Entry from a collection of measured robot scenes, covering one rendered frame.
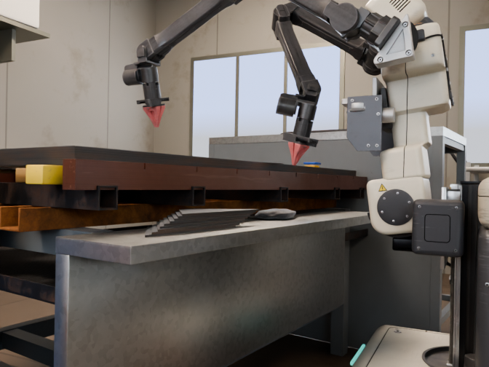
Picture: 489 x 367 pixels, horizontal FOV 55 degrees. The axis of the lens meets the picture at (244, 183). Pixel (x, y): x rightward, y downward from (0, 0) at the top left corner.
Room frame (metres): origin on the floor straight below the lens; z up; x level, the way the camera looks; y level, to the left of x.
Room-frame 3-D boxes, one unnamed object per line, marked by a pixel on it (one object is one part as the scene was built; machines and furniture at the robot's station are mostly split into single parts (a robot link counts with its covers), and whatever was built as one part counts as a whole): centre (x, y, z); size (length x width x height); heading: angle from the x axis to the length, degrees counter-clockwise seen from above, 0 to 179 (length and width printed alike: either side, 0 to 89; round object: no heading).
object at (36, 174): (0.98, 0.41, 0.79); 0.06 x 0.05 x 0.04; 56
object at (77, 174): (1.59, -0.11, 0.80); 1.62 x 0.04 x 0.06; 146
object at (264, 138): (2.67, -0.49, 1.03); 1.30 x 0.60 x 0.04; 56
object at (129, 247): (1.35, -0.10, 0.67); 1.30 x 0.20 x 0.03; 146
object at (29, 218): (1.68, 0.03, 0.70); 1.66 x 0.08 x 0.05; 146
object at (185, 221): (1.08, 0.12, 0.70); 0.39 x 0.12 x 0.04; 146
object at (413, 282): (2.44, -0.33, 0.51); 1.30 x 0.04 x 1.01; 56
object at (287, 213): (1.43, -0.10, 0.70); 0.20 x 0.10 x 0.03; 157
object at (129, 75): (1.64, 0.37, 1.18); 0.12 x 0.09 x 0.12; 63
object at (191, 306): (1.40, -0.03, 0.48); 1.30 x 0.04 x 0.35; 146
